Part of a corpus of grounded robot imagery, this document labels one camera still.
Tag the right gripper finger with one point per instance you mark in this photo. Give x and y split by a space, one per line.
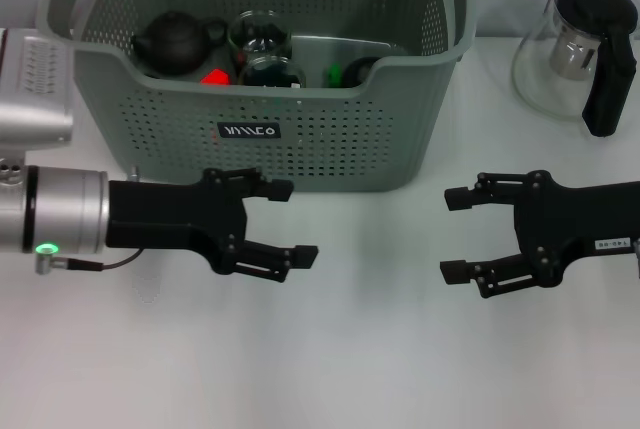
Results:
455 271
460 199

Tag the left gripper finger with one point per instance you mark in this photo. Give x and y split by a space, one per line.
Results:
275 190
300 255

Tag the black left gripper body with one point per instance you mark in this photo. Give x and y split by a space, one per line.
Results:
175 214

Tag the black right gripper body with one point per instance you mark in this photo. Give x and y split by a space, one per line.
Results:
575 224

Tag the glass teacup black holder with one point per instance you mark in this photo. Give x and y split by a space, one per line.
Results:
362 71
272 74
260 34

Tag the bright red translucent brick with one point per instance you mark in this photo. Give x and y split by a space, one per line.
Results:
215 78

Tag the green toy brick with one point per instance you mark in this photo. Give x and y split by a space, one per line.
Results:
333 76

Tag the grey perforated storage bin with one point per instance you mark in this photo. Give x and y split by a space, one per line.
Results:
300 149

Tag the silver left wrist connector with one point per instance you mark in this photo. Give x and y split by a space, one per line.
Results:
134 174

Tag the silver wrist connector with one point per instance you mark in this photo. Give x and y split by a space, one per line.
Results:
637 256
134 174

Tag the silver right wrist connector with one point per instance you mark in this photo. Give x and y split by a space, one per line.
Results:
637 256

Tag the black clay teapot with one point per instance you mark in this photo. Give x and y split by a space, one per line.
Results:
172 44

